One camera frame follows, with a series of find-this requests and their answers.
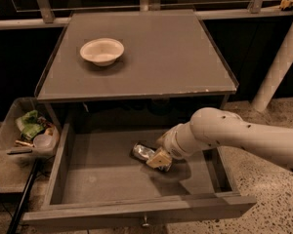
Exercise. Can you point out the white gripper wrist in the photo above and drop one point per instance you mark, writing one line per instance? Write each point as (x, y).
(170, 142)

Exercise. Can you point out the crushed silver redbull can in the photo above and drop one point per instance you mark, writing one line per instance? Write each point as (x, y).
(143, 153)

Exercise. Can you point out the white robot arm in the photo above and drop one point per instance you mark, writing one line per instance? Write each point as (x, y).
(209, 128)

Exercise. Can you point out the metal drawer knob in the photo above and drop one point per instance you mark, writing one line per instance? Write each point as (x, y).
(145, 224)

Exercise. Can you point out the open grey top drawer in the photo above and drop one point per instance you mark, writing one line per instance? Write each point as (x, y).
(96, 183)

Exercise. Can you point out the grey cabinet with top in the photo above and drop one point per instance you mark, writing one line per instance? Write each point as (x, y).
(167, 54)

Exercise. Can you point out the clear plastic cup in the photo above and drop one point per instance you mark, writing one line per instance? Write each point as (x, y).
(42, 141)

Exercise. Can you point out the white paper bowl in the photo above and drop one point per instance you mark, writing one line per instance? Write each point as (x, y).
(102, 52)

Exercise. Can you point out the green snack bag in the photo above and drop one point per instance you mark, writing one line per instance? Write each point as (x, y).
(28, 125)

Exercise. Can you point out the clear plastic bin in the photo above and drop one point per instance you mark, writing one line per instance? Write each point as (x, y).
(17, 148)

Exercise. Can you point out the black floor bar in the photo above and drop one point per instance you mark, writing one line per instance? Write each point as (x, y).
(13, 226)

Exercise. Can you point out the white support pole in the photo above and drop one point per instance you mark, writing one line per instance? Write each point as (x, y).
(280, 66)

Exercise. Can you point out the yellow object on ledge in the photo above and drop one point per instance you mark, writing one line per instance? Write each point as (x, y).
(286, 5)

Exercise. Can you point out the metal railing frame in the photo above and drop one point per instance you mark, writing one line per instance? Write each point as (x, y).
(120, 4)

